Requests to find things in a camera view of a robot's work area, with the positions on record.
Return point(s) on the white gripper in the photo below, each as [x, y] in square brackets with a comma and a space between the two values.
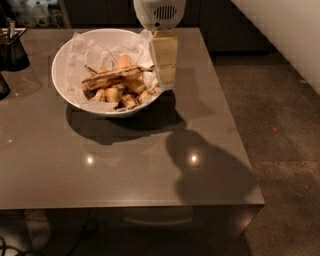
[159, 15]

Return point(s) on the browned whole banana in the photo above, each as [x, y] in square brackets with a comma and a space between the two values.
[113, 77]

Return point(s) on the banana pieces pile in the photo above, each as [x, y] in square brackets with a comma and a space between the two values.
[127, 95]

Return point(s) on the white ceramic bowl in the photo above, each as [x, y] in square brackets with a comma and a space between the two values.
[63, 66]

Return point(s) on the white paper liner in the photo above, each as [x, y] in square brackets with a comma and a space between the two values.
[80, 56]

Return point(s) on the white plastic bottle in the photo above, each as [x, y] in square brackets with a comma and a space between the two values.
[41, 17]

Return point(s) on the black mesh pen holder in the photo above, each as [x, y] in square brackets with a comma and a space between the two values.
[13, 56]

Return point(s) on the dark round object left edge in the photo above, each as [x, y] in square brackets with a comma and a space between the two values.
[4, 88]

